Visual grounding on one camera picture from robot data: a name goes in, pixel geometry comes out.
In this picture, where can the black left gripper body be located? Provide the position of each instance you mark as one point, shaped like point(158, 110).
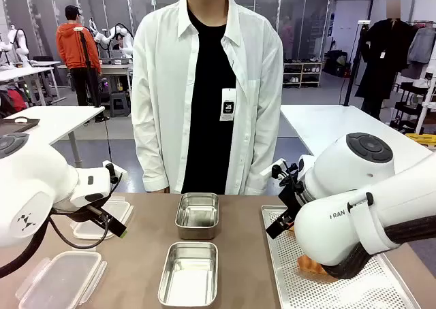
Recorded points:
point(80, 213)

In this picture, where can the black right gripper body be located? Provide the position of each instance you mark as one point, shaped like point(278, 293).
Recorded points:
point(293, 193)

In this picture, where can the translucent plastic clip lid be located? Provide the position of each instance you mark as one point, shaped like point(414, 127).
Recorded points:
point(58, 281)
point(119, 210)

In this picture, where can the steel container with bread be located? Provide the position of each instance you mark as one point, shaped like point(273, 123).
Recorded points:
point(188, 275)

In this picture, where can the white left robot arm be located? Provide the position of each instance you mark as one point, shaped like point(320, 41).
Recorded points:
point(30, 186)

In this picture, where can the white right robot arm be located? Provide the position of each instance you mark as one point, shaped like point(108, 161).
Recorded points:
point(347, 193)

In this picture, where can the empty steel container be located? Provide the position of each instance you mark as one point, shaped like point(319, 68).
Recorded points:
point(197, 217)

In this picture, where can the perforated metal baking tray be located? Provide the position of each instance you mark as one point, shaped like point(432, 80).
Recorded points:
point(293, 281)

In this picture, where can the white side table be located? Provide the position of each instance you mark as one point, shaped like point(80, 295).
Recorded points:
point(58, 118)
point(316, 125)

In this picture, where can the white name tag badge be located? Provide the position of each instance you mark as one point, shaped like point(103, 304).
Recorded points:
point(228, 105)

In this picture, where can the black flat tray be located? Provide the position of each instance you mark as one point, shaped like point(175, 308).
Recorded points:
point(13, 125)

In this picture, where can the grey plastic stool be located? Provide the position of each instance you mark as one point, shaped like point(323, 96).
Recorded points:
point(119, 105)

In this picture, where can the wooden shoe shelf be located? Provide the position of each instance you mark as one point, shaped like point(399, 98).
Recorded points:
point(301, 74)

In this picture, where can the person in white shirt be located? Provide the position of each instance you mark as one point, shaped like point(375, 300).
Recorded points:
point(204, 94)

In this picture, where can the yellow box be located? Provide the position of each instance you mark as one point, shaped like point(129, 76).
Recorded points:
point(422, 138)

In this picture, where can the black stand pole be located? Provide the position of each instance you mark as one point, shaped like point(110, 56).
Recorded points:
point(352, 64)

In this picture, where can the black rolling cart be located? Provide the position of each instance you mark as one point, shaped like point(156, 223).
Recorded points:
point(408, 105)

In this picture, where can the black tripod pole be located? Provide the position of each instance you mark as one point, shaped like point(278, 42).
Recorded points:
point(89, 67)

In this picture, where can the white background work table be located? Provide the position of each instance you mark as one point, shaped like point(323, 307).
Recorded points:
point(112, 69)

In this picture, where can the person in black coat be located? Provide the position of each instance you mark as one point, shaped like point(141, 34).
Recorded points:
point(381, 57)

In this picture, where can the person in orange hoodie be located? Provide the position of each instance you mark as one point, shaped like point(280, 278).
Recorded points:
point(76, 50)

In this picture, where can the white background mannequin robot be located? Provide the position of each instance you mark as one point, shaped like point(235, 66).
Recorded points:
point(18, 43)

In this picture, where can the grey hanging jacket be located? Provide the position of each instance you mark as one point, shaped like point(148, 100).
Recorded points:
point(422, 45)

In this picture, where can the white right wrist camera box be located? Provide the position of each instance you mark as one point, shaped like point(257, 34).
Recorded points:
point(272, 167)

